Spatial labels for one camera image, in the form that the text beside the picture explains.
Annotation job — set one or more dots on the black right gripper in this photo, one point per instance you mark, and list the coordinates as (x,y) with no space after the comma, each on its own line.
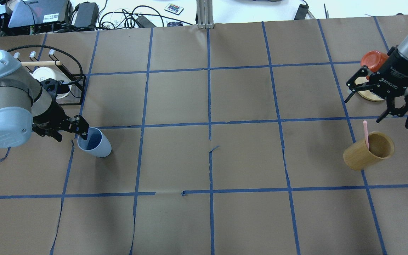
(397,72)

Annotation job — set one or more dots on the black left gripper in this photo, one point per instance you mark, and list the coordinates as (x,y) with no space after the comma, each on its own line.
(49,119)

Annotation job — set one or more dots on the light blue plastic cup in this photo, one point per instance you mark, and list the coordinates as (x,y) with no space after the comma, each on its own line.
(96,143)

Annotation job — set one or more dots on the pink chopstick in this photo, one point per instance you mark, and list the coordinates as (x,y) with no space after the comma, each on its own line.
(366,133)

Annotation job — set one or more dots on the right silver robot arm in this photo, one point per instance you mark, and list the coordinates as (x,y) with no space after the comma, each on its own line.
(397,106)

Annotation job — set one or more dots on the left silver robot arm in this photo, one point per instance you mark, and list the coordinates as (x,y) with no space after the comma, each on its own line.
(27,107)

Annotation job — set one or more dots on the orange mug on stand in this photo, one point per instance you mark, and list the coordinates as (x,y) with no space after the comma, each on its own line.
(374,60)

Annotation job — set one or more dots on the bamboo cylinder holder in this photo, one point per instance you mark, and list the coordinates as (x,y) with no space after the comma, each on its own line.
(361,155)

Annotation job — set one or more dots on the black power adapter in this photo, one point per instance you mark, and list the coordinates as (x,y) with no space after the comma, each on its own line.
(301,12)

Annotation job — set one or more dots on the black power brick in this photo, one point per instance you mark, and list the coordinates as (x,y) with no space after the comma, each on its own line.
(86,14)

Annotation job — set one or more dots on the small remote control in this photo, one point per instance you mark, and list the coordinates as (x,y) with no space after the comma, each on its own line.
(173,8)

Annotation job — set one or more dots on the black wire cup rack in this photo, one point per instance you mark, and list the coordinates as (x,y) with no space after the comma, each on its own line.
(67,88)

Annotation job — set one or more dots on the aluminium frame post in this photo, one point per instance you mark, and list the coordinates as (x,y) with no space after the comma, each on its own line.
(205,14)

